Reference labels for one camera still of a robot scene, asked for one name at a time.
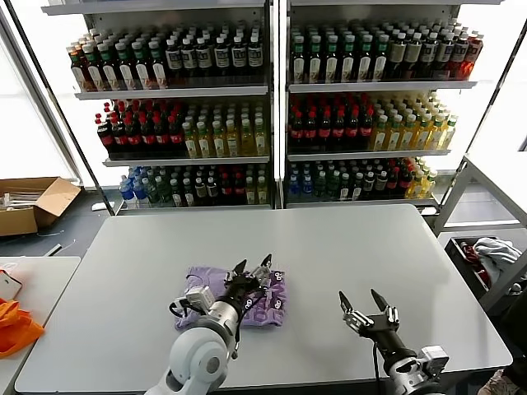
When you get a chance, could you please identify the cola bottle red cap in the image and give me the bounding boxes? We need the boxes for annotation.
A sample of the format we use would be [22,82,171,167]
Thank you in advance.
[399,167,413,201]
[387,168,400,201]
[232,174,247,206]
[345,109,361,151]
[332,109,347,151]
[155,115,171,158]
[169,115,185,158]
[359,109,375,151]
[141,116,157,158]
[126,117,143,159]
[318,109,333,151]
[111,117,128,159]
[304,110,319,151]
[289,110,305,151]
[220,174,235,206]
[96,114,114,160]

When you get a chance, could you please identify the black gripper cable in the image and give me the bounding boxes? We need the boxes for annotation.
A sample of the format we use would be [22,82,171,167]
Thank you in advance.
[371,340,383,395]
[168,287,267,360]

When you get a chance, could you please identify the white grey cloth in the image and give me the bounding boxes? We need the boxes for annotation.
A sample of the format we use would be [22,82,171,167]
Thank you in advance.
[471,237,523,267]

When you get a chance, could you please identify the grey metal frame table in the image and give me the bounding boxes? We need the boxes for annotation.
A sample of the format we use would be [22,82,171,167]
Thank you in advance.
[431,152,527,316]

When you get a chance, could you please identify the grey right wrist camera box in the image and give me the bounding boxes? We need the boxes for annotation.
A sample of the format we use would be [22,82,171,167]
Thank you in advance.
[418,344,450,374]

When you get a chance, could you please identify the black plastic crate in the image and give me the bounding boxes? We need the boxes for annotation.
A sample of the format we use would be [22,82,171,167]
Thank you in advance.
[443,235,527,304]

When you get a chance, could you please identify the white side table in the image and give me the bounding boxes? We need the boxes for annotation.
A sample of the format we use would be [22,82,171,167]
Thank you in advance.
[0,255,82,388]

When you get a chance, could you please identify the small white box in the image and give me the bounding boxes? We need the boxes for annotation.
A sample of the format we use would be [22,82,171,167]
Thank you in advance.
[0,269,24,300]

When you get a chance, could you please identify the dark bottle black white label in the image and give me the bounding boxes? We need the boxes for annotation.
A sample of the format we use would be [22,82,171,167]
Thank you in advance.
[247,35,265,77]
[453,32,470,79]
[439,31,455,79]
[166,37,184,79]
[213,35,231,77]
[423,31,441,79]
[181,36,199,78]
[196,35,215,78]
[231,35,249,77]

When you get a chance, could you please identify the orange cloth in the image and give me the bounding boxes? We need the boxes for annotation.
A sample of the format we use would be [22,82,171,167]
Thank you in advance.
[0,298,45,359]

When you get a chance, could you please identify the red drink bottle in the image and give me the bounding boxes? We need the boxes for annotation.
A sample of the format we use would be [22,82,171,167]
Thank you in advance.
[467,35,485,79]

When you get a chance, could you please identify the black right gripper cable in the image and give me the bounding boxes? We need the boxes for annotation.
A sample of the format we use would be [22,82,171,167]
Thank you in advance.
[371,340,383,395]

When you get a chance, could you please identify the dark bottle green cap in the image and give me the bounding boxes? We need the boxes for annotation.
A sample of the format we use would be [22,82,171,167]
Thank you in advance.
[132,39,150,90]
[373,34,391,82]
[341,35,358,83]
[100,40,118,91]
[116,40,133,91]
[291,35,309,84]
[324,35,342,83]
[308,35,325,84]
[357,34,375,82]
[148,39,168,90]

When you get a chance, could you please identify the green tinted bottle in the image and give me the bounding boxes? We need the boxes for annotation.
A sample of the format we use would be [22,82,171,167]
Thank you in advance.
[315,172,329,202]
[158,177,173,207]
[328,172,342,202]
[146,177,161,207]

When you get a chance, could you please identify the purple t-shirt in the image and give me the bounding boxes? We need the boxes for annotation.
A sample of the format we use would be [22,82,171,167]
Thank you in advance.
[172,265,288,332]

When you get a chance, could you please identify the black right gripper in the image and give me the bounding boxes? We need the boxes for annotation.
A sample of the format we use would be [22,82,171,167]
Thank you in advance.
[338,288,417,364]

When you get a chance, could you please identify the dark bottle grey label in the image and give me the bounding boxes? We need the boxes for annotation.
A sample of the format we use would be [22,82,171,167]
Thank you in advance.
[389,32,408,80]
[194,176,208,207]
[406,32,425,80]
[205,176,220,207]
[375,170,389,202]
[363,171,377,202]

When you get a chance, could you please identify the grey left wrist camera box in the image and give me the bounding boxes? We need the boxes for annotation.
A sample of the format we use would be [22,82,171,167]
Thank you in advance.
[183,286,216,310]

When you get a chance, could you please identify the grey metal shelf rack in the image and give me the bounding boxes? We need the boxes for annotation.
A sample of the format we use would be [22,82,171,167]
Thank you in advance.
[40,0,276,217]
[283,0,506,211]

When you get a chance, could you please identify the pink patterned fabric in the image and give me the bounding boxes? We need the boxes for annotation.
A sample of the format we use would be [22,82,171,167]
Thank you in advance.
[479,368,527,395]

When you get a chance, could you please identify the red cloth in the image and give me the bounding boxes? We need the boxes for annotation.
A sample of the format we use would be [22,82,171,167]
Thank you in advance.
[459,242,493,285]

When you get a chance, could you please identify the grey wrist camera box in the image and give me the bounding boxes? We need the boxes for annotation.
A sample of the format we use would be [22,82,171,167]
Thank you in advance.
[183,286,216,310]
[418,344,450,374]

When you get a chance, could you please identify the red tea bottle white cap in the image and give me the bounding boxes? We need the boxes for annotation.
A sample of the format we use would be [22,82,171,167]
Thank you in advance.
[69,45,86,92]
[83,42,101,91]

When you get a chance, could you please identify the black metal pole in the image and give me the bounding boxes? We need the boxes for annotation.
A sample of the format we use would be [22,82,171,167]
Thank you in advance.
[0,0,116,217]
[438,24,527,207]

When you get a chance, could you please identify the brown cardboard box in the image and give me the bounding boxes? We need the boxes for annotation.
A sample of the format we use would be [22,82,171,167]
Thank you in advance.
[0,176,82,238]

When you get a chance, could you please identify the white packing inserts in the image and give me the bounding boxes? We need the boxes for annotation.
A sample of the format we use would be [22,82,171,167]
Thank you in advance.
[0,187,42,211]

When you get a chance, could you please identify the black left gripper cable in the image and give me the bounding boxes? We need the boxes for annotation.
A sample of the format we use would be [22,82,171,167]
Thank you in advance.
[168,287,267,360]

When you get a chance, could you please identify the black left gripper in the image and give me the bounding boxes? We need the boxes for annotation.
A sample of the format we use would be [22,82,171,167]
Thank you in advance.
[222,253,274,309]

